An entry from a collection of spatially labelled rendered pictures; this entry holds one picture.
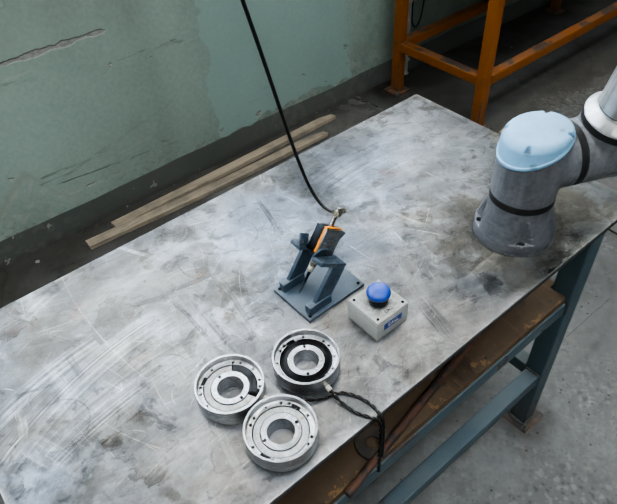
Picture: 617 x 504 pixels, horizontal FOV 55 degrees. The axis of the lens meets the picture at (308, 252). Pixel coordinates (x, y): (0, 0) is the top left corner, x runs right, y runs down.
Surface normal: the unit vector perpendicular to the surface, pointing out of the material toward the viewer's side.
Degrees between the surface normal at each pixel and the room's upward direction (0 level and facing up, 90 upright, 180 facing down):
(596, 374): 0
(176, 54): 90
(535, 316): 0
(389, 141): 0
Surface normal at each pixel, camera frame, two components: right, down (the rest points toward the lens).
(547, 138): -0.18, -0.69
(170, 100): 0.64, 0.51
